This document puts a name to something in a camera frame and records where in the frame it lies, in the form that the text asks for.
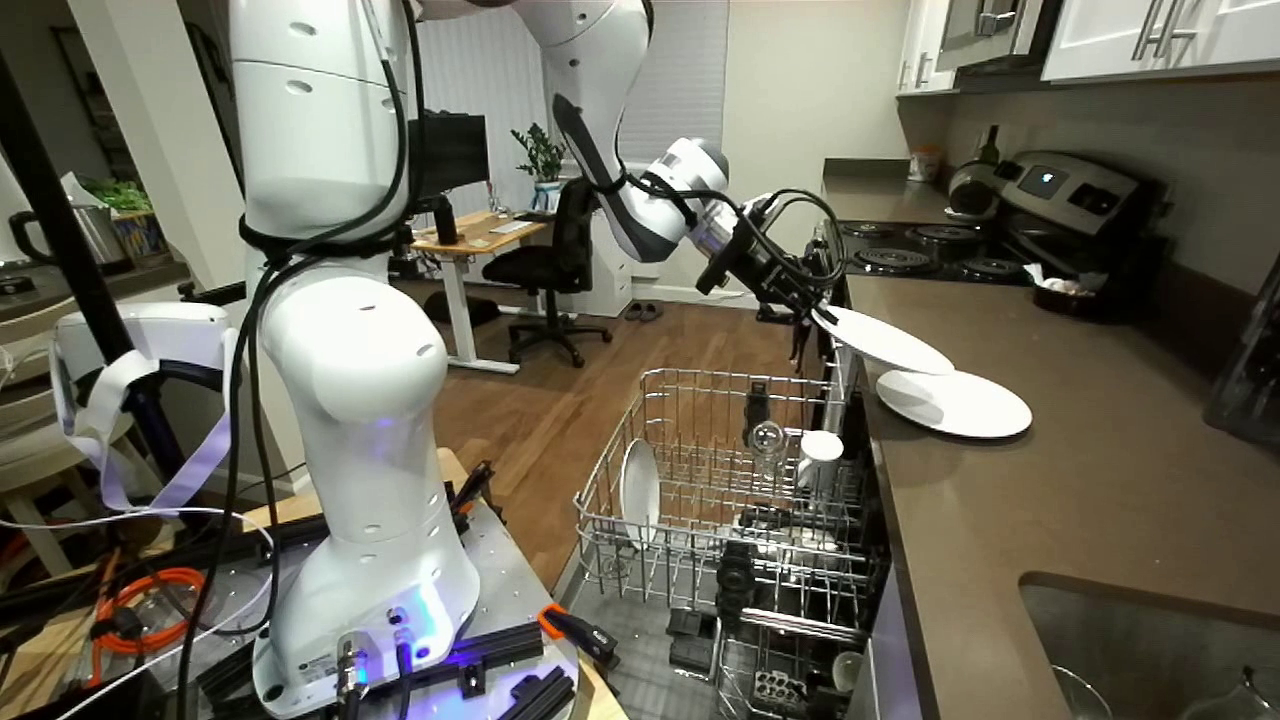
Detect orange cable coil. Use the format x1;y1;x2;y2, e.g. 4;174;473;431
88;563;211;661

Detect dark over-range microwave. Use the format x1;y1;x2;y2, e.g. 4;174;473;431
930;0;1062;75

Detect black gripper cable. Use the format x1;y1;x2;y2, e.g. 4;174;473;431
737;185;847;293

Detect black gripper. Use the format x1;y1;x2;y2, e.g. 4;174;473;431
721;194;853;333

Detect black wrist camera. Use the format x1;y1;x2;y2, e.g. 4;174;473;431
692;244;751;298

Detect black computer monitor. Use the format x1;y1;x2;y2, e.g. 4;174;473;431
405;109;495;249

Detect white wire dishwasher rack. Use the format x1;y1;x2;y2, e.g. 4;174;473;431
567;363;889;647

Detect black office chair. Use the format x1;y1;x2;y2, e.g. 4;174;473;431
479;171;620;376

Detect metal dish rack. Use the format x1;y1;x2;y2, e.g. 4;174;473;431
553;333;896;720

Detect black camera stand pole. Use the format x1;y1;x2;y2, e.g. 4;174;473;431
0;50;190;493

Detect orange handled tool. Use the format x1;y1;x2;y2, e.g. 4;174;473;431
537;599;625;670

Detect black steel kitchen stove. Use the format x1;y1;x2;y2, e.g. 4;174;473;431
836;149;1172;324

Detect clear drinking glass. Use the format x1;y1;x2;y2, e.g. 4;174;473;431
1046;661;1121;720
743;414;792;465
1174;662;1280;720

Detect green potted plant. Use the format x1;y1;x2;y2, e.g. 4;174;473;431
509;121;574;220

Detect black clamp bar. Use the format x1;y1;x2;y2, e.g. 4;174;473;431
419;619;579;720

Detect white fabric strap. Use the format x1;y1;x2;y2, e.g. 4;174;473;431
49;343;240;525

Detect black cutlery basket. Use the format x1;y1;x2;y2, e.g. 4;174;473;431
706;530;766;628

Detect white cup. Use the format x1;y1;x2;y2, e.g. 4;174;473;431
792;424;853;493

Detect white drawer unit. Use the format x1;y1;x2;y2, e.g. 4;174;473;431
582;194;645;324

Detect clear jug black handle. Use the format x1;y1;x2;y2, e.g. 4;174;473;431
4;168;131;270

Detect white upper wall cabinet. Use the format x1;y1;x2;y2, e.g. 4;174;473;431
893;0;960;99
1034;0;1280;86

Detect black dish with white paper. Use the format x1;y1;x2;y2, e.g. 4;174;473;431
1021;255;1141;324

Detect wooden top desk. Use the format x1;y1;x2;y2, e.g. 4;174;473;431
409;206;555;381

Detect steel kitchen sink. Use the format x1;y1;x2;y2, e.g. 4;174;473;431
1015;566;1280;720

